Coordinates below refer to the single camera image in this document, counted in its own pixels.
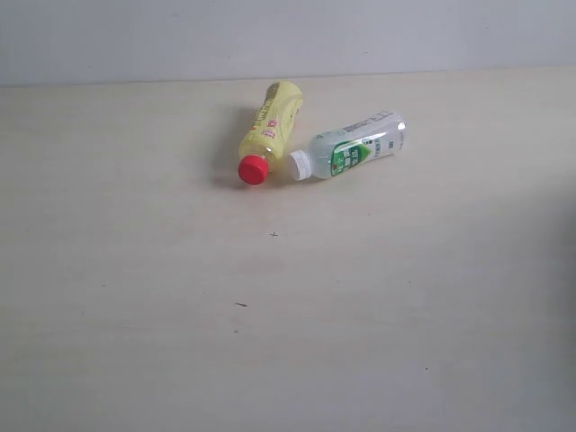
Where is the clear bottle green label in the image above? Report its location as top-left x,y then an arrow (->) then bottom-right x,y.
286,111 -> 407,181

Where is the yellow bottle red cap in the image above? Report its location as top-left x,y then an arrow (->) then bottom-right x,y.
238,81 -> 303,185

